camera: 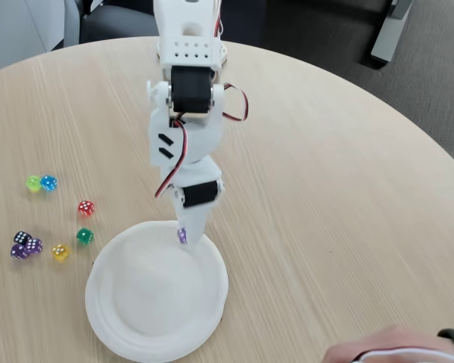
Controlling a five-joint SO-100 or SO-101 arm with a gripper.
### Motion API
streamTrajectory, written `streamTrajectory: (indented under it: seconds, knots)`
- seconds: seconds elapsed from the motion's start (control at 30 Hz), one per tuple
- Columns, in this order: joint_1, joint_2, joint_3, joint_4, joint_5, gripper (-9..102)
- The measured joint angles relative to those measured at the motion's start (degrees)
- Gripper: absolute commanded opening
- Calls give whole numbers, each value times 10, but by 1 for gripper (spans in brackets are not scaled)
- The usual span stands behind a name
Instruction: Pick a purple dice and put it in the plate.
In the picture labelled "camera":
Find white paper plate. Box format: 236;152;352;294
84;220;229;363

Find dark green translucent dice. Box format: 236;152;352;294
76;228;95;246

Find yellow translucent dice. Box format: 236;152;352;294
51;244;70;262

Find person's hand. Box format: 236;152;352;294
321;327;454;363

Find dark grey chair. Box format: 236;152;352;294
79;2;158;45

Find grey desk leg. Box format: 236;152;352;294
370;0;415;66

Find red servo cable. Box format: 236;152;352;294
222;82;250;123
154;119;190;200

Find white leader arm handle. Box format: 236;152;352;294
350;346;454;363

